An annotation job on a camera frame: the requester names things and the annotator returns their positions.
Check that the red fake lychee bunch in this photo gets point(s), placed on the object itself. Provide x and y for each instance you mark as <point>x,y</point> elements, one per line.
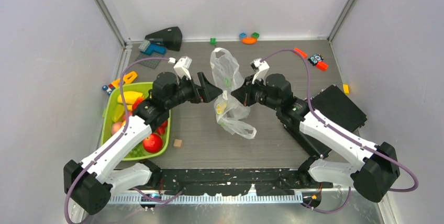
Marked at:
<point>162,128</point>

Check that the black box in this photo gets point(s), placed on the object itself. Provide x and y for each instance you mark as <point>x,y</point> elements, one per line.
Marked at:
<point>338,107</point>

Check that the yellow toy block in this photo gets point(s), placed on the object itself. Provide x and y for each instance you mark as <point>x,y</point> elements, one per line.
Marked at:
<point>346,89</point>

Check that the green plastic tray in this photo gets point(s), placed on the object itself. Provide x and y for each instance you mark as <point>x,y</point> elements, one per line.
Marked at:
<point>144,88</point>

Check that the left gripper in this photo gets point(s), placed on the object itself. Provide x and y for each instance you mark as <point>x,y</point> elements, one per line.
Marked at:
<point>206,93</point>

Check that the red orange fake pear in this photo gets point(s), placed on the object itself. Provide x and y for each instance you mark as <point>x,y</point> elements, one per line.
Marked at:
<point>136,103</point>

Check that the grey small toy brick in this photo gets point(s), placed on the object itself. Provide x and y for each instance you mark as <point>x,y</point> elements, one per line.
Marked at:
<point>144,45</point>

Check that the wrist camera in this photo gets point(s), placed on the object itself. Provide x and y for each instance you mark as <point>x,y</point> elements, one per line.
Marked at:
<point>181,67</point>
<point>260,68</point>

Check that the black wedge block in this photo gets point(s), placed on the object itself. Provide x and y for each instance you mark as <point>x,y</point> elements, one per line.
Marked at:
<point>170,38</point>

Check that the green fake grapes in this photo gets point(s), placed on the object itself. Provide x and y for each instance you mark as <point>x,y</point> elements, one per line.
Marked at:
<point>137,151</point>

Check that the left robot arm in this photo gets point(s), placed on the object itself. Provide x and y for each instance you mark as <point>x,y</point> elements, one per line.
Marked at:
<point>93,181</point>

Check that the green cube by ring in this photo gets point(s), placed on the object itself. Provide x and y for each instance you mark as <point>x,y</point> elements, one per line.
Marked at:
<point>255,35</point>

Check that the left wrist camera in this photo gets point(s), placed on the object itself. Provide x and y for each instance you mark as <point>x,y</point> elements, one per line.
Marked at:
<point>181,67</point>

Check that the red fake apple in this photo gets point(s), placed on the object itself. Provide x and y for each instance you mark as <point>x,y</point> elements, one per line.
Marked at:
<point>153,143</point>

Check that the grey toy baseplate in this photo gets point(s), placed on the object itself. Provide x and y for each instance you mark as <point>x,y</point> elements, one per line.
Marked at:
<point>149,63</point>

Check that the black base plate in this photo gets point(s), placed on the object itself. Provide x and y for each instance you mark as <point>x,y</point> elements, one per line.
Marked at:
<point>231,182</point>

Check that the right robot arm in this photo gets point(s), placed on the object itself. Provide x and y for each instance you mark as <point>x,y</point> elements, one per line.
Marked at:
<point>369,168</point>

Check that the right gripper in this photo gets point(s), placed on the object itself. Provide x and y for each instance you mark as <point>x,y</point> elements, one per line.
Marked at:
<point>244,93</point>

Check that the clear printed plastic bag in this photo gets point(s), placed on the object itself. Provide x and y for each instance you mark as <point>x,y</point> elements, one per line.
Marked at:
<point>230,113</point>

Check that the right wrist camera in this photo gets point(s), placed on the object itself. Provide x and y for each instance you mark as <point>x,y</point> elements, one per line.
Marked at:
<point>260,68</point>

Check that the red toy brick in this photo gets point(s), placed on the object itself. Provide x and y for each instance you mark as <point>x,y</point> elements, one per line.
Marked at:
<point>322,66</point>

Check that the small wooden cube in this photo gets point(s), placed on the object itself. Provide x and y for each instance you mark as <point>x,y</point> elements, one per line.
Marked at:
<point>178,143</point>

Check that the orange toy bar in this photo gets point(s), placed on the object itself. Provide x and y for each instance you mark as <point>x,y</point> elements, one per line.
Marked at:
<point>300,53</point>

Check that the orange yellow toy tool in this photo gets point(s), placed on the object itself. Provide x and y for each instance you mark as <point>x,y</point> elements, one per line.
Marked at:
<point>127,79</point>

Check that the blue toy piece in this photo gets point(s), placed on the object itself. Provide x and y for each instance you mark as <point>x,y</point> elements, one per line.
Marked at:
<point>242,35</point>

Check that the yellow fake starfruit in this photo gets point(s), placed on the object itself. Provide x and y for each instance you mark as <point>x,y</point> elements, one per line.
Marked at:
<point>118,113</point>

